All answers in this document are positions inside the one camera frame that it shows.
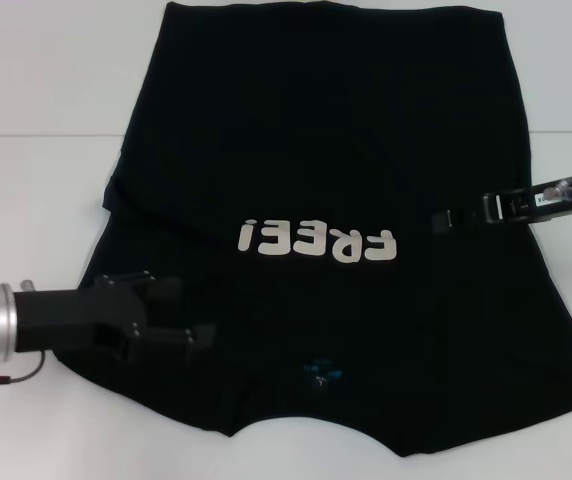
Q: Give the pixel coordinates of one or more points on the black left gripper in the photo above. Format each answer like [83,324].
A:
[66,315]

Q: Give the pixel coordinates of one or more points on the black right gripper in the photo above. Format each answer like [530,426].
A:
[521,207]

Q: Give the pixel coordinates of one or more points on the black shirt with FREE print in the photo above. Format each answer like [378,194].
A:
[316,150]

